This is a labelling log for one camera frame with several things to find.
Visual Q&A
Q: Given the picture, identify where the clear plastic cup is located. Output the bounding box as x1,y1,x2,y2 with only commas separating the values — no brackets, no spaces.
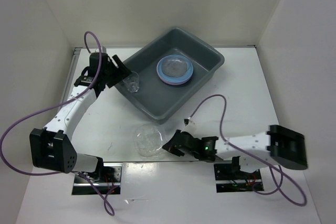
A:
122,71,140,93

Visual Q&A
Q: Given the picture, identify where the clear textured round plate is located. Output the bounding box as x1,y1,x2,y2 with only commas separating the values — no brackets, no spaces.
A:
132,123,166,157

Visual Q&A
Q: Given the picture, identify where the clear squarish glass plate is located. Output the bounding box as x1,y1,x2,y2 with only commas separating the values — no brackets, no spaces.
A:
161,56,191,77

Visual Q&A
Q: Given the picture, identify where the blue round plate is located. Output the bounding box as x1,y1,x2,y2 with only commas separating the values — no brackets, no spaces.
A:
156,55,194,86

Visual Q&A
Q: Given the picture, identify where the purple round plate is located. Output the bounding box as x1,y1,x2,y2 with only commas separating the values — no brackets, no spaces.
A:
160,77,191,86

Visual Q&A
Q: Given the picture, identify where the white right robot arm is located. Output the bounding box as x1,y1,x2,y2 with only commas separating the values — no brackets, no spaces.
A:
162,125,308,178

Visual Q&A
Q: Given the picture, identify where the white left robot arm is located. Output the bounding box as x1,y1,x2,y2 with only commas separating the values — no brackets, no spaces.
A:
29,52,131,182

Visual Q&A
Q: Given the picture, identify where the grey plastic bin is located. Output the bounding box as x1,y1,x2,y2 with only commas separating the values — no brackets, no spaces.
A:
116,27,225,124

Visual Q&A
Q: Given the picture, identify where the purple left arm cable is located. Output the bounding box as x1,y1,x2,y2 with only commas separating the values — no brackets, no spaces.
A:
0,31,115,216

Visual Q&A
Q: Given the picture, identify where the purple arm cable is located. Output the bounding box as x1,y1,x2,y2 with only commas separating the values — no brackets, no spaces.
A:
183,94,307,206
0,31,115,216

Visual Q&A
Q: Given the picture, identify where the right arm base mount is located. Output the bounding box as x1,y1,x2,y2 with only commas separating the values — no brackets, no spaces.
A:
214,157,264,193

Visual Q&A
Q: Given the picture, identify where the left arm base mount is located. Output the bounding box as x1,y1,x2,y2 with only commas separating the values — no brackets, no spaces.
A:
71,163,123,196

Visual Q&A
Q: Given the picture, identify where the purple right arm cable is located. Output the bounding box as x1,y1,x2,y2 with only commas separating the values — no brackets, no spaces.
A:
183,94,307,206

